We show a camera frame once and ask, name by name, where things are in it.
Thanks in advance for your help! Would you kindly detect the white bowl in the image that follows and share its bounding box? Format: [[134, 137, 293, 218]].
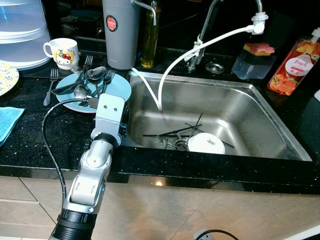
[[187, 132, 226, 155]]

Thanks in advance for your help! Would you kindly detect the black chopstick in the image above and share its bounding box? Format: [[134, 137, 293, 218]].
[[191, 113, 205, 137], [159, 124, 204, 137], [185, 122, 236, 149], [51, 75, 96, 96], [142, 133, 188, 138]]

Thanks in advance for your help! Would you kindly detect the silver fork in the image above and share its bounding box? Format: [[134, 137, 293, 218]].
[[43, 68, 59, 107], [95, 69, 117, 98], [82, 55, 95, 72], [156, 135, 177, 150]]

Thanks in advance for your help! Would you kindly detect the stainless steel kitchen sink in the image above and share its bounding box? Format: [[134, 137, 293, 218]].
[[120, 70, 313, 162]]

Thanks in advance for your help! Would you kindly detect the chrome kitchen faucet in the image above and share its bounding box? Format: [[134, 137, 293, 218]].
[[187, 0, 264, 71]]

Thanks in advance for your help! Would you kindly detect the peach hand soap bottle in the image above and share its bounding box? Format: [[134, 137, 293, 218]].
[[266, 27, 320, 96]]

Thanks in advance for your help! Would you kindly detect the clear plastic sponge holder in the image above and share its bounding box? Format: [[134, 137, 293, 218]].
[[231, 50, 275, 80]]

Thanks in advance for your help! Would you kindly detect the pink and yellow sponge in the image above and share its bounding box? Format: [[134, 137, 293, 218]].
[[243, 42, 276, 57]]

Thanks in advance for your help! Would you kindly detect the round metal sink hole cap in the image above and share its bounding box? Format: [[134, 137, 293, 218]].
[[205, 61, 227, 75]]

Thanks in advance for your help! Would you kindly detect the white tie strip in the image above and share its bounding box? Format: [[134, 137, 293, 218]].
[[192, 37, 207, 58]]

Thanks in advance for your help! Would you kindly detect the metal sink drain strainer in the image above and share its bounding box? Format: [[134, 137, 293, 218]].
[[172, 139, 191, 152]]

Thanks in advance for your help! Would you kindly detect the olive oil glass bottle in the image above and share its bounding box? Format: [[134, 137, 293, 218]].
[[140, 0, 161, 69]]

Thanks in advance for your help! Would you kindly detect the light blue plate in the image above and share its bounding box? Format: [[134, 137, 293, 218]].
[[55, 71, 132, 113]]

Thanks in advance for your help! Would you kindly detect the grey cylindrical canister red badge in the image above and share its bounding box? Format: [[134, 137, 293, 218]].
[[101, 0, 158, 70]]

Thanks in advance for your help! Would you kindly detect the white cartoon print mug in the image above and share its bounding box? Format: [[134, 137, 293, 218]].
[[43, 38, 81, 71]]

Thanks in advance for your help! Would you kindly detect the translucent white plastic food cover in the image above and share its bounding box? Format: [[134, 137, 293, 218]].
[[0, 0, 52, 71]]

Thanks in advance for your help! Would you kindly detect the blue cloth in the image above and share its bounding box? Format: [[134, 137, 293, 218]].
[[0, 106, 25, 147]]

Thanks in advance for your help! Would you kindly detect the floral print plate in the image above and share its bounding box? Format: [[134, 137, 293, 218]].
[[0, 61, 20, 97]]

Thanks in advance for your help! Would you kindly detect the white faucet hose adapter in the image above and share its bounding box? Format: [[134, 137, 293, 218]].
[[250, 11, 269, 36]]

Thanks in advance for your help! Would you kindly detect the white flexible hose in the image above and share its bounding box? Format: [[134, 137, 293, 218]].
[[131, 25, 256, 111]]

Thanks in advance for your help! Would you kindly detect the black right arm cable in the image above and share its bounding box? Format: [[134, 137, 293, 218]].
[[200, 229, 242, 240]]

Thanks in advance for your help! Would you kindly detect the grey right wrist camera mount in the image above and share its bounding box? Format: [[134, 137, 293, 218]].
[[194, 229, 217, 240]]

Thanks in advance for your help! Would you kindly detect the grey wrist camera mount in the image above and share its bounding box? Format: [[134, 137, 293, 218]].
[[194, 229, 217, 240], [90, 93, 126, 147]]

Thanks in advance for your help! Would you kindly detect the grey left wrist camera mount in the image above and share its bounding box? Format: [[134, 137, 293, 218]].
[[90, 93, 126, 147]]

